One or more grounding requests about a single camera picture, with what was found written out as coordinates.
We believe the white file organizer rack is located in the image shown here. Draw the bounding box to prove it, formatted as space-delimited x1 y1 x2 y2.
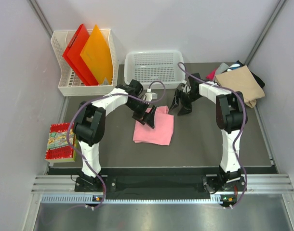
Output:
51 29 119 97

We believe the white blue garment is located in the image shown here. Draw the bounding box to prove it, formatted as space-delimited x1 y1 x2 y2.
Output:
226 63 242 72

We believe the magenta folded garment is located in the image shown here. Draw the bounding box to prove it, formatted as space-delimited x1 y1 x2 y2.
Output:
206 69 217 81

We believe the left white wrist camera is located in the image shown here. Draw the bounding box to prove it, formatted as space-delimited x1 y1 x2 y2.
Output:
142 89 159 104

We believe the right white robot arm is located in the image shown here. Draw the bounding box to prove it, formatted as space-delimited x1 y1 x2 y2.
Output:
170 73 247 191

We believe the purple cable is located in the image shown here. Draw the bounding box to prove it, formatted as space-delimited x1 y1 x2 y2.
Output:
177 62 249 210
66 80 166 212

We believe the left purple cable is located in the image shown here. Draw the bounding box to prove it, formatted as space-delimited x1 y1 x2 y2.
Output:
66 80 166 212

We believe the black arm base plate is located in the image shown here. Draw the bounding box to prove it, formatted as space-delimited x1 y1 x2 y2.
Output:
74 167 246 201

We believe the grey folded garment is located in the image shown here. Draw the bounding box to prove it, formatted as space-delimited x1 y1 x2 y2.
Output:
211 63 229 90

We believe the colourful red book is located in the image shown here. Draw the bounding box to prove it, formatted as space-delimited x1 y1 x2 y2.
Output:
45 123 76 164

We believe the grey slotted cable duct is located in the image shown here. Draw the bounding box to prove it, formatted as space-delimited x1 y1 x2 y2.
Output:
41 194 223 205

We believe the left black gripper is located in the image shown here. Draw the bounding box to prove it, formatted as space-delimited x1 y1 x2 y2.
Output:
125 99 156 129

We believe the beige folded t-shirt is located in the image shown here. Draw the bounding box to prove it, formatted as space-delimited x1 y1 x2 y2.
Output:
215 66 265 108

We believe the orange plastic folder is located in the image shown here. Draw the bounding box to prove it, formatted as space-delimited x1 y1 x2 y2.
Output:
80 25 113 85

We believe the black folded garment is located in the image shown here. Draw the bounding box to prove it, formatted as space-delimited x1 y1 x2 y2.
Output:
233 61 265 89

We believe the red plastic folder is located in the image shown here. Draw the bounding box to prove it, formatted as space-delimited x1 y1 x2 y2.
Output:
63 24 98 86

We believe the pink t-shirt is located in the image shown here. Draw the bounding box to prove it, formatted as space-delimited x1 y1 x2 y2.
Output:
133 106 174 146

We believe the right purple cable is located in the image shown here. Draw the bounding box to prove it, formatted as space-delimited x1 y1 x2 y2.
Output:
177 62 249 210

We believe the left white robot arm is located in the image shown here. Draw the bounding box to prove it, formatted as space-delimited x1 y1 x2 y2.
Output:
73 80 157 191

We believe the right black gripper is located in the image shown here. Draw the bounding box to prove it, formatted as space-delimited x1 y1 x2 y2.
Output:
169 90 202 117

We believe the aluminium frame rail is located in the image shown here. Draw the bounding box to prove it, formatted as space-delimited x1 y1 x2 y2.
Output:
31 175 78 193

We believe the white perforated basket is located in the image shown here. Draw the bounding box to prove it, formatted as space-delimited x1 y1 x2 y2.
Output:
124 50 186 89

